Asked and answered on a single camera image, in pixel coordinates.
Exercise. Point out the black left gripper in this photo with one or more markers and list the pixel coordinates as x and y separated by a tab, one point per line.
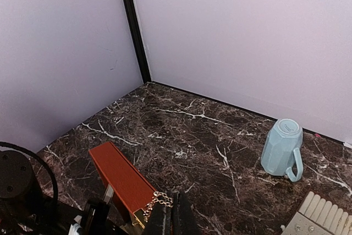
25	209

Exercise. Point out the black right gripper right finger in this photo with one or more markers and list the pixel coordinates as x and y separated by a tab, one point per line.
183	219

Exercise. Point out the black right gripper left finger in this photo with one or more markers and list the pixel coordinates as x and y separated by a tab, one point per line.
159	222

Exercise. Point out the red jewelry box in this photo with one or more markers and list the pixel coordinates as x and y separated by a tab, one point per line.
131	190

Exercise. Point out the light blue faceted mug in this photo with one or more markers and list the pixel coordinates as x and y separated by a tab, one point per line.
281	153

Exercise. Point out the red jewelry display tray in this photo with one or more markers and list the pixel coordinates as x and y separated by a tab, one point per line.
316	215

